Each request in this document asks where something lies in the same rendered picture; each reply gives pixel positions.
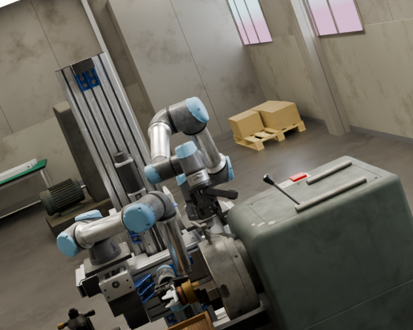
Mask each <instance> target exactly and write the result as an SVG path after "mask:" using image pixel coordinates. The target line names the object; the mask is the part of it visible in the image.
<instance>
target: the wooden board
mask: <svg viewBox="0 0 413 330"><path fill-rule="evenodd" d="M165 330H215V328H214V326H213V323H212V321H211V318H210V316H209V315H208V312H207V311H206V312H203V313H201V314H198V315H196V316H194V317H192V318H190V319H188V320H185V321H183V322H181V323H178V324H176V325H174V326H172V327H169V328H168V329H165Z"/></svg>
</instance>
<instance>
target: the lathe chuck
mask: <svg viewBox="0 0 413 330"><path fill-rule="evenodd" d="M211 240H212V242H215V244H214V245H213V246H207V244H208V240H205V241H202V242H200V243H198V244H197V245H198V248H199V250H200V252H201V255H202V256H203V259H204V261H205V263H206V266H207V268H208V271H209V272H210V279H211V280H213V281H214V283H215V284H216V286H217V288H220V287H221V285H222V284H224V285H226V287H227V290H228V292H229V295H228V297H225V296H224V297H220V299H221V302H222V304H223V306H224V309H225V311H226V314H227V316H228V318H229V319H230V320H234V319H235V318H238V317H239V316H242V315H244V314H247V313H249V312H251V311H252V307H251V303H250V300H249V298H248V295H247V293H246V290H245V287H244V285H243V282H242V280H241V277H240V275H239V273H238V271H237V269H236V266H235V264H234V262H233V259H232V258H231V255H230V254H229V251H228V250H227V248H226V245H225V244H224V241H223V240H222V238H221V237H220V236H218V235H216V236H213V237H212V238H211ZM240 309H244V312H242V313H240V314H236V313H237V311H238V310H240Z"/></svg>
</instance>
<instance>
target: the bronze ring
mask: <svg viewBox="0 0 413 330"><path fill-rule="evenodd" d="M181 285H182V286H178V287H177V288H175V290H176V293H177V295H178V298H179V300H180V302H181V304H182V306H185V305H187V304H188V303H189V304H193V303H195V302H199V300H198V298H197V296H196V294H195V291H194V289H193V288H195V287H197V286H199V285H200V284H199V282H198V280H196V281H194V282H192V283H191V282H190V280H188V281H187V282H185V283H182V284H181Z"/></svg>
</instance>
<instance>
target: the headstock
mask: <svg viewBox="0 0 413 330"><path fill-rule="evenodd" d="M347 160H350V161H351V162H352V165H350V166H348V167H346V168H343V169H341V170H339V171H337V172H335V173H333V174H330V175H328V176H326V177H324V178H322V179H320V180H318V181H316V182H314V183H312V184H310V185H308V184H307V183H306V180H307V179H309V178H311V177H313V176H315V175H318V174H320V173H322V172H324V171H326V170H329V169H331V168H333V167H335V166H337V165H339V164H341V163H343V162H345V161H347ZM306 173H307V174H309V175H311V176H310V177H308V178H306V179H303V180H301V181H299V182H297V183H294V184H292V185H289V186H287V187H285V188H283V189H284V190H285V191H286V192H287V193H288V194H290V195H291V196H293V197H294V198H295V199H296V200H297V201H299V202H307V201H309V200H311V199H314V198H316V197H318V196H320V195H322V194H324V193H327V192H329V191H331V190H334V189H336V188H338V187H341V186H342V185H345V184H346V183H349V182H351V181H353V180H356V179H358V178H360V177H362V176H365V177H366V182H364V183H361V184H360V185H357V186H355V187H353V188H351V189H348V190H346V191H344V192H341V193H340V194H337V195H335V196H333V197H331V198H328V199H326V200H324V201H322V202H319V203H318V204H315V205H313V206H311V207H309V208H306V209H304V210H302V211H299V212H297V211H296V210H295V205H296V203H295V202H294V201H292V200H291V199H289V197H287V196H286V195H285V194H283V193H282V192H281V191H280V190H279V189H277V188H276V187H273V188H270V189H268V190H266V191H264V192H261V193H260V194H257V195H255V196H253V197H251V198H249V199H247V200H244V201H242V202H240V203H238V204H236V205H234V206H233V207H232V208H230V210H229V211H228V213H227V223H228V226H229V229H230V231H231V233H232V234H235V237H234V240H238V239H240V241H241V242H242V243H243V245H244V247H245V249H246V251H247V253H248V255H249V257H250V259H251V261H252V264H253V265H254V268H255V270H256V273H257V274H258V277H259V280H260V283H261V285H262V290H263V292H262V293H259V294H258V295H259V298H260V300H261V301H262V303H263V304H264V306H265V307H266V308H267V310H268V312H269V313H270V314H271V316H272V317H273V319H274V320H275V322H276V323H277V325H278V326H279V328H280V329H281V330H302V329H304V328H306V327H309V326H310V325H313V324H314V323H317V322H319V321H321V320H324V319H326V318H328V317H330V316H333V315H335V314H337V313H338V312H341V311H343V310H345V309H348V308H350V307H352V306H354V305H356V304H359V303H361V302H363V301H365V300H367V299H369V298H372V297H374V296H376V295H378V294H380V293H383V292H384V291H387V290H389V289H391V288H393V287H396V286H398V285H400V284H403V283H405V282H407V281H409V280H411V279H413V216H412V212H411V210H410V206H409V205H408V201H407V199H406V195H405V193H404V189H403V186H402V183H401V180H400V178H399V177H398V176H397V175H395V174H392V173H390V172H387V171H385V170H382V169H380V168H377V167H375V166H372V165H370V164H367V163H365V162H362V161H360V160H357V159H355V158H352V157H350V156H343V157H341V158H339V159H336V160H334V161H332V162H329V163H328V164H325V165H323V166H320V167H318V168H315V169H314V170H311V171H309V172H306ZM270 221H275V222H274V224H270V225H268V224H269V222H270ZM263 222H264V224H263V225H261V226H259V227H258V226H257V225H259V224H260V223H263ZM254 223H255V225H253V226H252V224H254ZM263 285H264V286H263Z"/></svg>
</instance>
